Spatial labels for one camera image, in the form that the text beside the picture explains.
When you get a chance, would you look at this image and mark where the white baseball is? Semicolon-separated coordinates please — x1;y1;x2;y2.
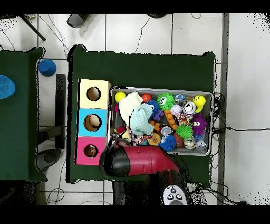
170;104;183;115

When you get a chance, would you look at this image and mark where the colourful paper wad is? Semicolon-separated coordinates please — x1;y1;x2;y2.
129;129;149;146

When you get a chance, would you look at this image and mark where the silver crushed soda can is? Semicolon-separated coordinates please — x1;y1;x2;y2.
182;136;196;150

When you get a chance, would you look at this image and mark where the brown plush dog toy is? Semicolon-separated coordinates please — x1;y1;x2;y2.
84;145;99;158

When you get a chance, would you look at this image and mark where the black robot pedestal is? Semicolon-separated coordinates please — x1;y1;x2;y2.
111;180;163;205

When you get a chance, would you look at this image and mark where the thin black floor cable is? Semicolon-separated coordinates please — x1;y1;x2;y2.
134;16;151;53

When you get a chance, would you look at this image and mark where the silver wire mesh bin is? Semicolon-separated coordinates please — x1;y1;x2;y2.
107;85;214;157

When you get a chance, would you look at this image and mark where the green furry toy with eyes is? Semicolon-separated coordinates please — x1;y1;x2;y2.
157;92;176;111

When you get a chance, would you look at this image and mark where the yellow smiley ball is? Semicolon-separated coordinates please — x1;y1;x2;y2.
192;95;207;114

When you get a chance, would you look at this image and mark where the purple spiky monster toy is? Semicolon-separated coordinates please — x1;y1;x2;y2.
191;114;208;136

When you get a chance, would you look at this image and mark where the dark stand base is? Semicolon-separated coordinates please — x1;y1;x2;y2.
35;147;63;172

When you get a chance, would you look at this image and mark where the blue plastic bowl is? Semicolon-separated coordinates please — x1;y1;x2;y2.
0;74;16;99

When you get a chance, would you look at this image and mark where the mint green cloth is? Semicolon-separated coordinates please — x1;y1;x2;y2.
129;103;155;136

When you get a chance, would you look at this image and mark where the wooden box with three holes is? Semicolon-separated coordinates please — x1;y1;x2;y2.
74;79;112;166

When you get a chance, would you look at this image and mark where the black upright panel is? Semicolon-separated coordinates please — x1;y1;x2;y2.
54;73;66;150

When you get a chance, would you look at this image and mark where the black tripod leg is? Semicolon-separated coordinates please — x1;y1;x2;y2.
20;14;46;41

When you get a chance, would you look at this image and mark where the person's foot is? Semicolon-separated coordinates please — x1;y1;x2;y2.
67;14;89;29

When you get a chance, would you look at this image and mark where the dark green side table cloth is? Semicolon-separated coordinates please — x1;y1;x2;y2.
0;47;47;182

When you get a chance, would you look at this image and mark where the plain yellow ball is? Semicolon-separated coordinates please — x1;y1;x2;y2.
114;91;127;104

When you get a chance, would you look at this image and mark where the blue plastic cup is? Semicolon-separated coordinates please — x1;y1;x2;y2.
38;59;57;77

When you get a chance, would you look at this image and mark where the black power cable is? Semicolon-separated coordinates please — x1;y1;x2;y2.
211;126;270;133

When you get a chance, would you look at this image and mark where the blue spiky ball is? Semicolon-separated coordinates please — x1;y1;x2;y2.
146;99;160;113
158;135;177;152

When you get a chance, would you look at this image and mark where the cream waffle cloth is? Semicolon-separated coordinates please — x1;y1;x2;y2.
118;91;144;126

